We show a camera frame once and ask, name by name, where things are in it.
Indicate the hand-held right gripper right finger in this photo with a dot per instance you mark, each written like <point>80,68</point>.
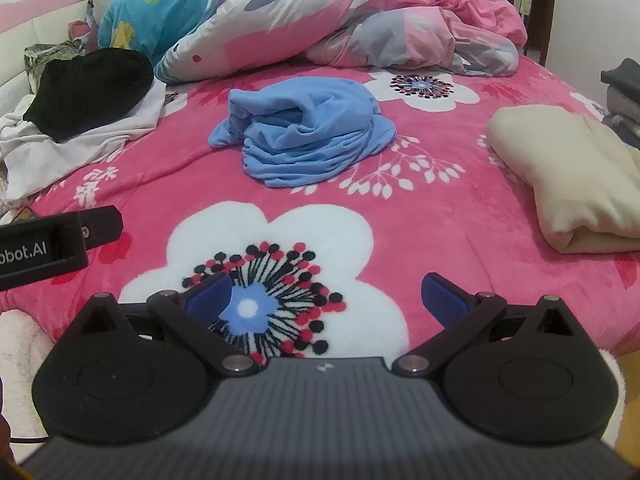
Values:
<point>442,302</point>

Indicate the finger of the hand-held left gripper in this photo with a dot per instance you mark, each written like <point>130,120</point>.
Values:
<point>102,227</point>

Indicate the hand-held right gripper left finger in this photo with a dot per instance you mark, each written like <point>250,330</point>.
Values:
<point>210,299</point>

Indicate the light blue t-shirt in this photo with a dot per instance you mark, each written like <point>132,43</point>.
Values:
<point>310,130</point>

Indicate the grey folded clothes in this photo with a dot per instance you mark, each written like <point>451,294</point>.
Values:
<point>622,95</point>

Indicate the pink floral blanket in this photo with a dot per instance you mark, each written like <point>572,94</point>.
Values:
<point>450,240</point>

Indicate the white garment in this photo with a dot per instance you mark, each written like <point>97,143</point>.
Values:
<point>75,155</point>

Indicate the white fluffy cloth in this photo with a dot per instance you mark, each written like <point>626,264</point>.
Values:
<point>20,360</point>

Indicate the black garment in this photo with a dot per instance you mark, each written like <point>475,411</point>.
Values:
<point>90,90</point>

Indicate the green grey patterned cloth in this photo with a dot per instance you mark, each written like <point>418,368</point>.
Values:
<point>50,52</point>

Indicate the beige folded garment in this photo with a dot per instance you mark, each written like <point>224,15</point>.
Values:
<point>575,175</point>

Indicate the blue cartoon print pillow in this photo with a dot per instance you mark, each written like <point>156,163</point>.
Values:
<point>165,10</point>

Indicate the pink grey white quilt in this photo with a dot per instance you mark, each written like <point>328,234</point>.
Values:
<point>300,15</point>

